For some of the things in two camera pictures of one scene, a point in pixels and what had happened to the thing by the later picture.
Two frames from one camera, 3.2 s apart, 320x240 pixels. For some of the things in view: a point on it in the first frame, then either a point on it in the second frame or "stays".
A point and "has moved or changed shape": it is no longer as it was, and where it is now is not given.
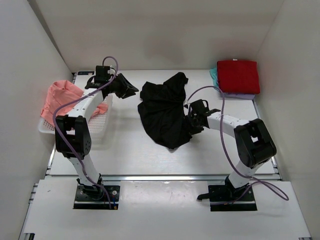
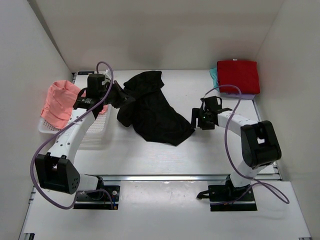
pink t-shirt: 61,92 stays
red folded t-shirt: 238,76 stays
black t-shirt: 162,108 has moved or changed shape
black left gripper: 123,86 -> 119,94
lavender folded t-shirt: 232,96 stays
